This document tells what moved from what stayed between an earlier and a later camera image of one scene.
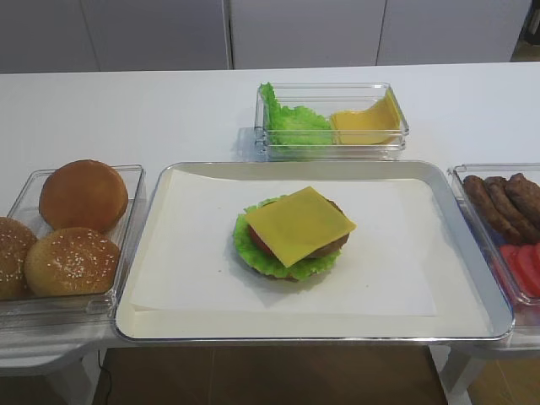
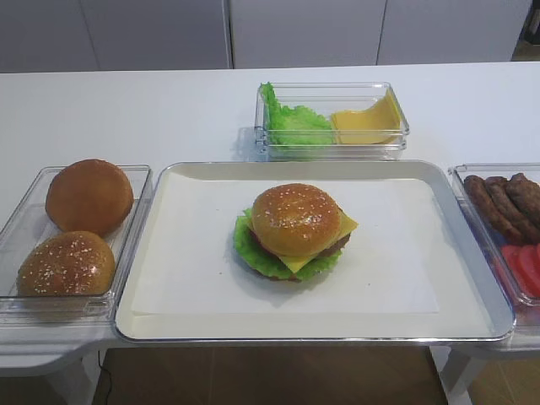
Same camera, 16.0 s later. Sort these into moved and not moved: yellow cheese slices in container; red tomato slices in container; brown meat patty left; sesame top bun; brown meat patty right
Moved: sesame top bun
Not moved: brown meat patty left; brown meat patty right; red tomato slices in container; yellow cheese slices in container
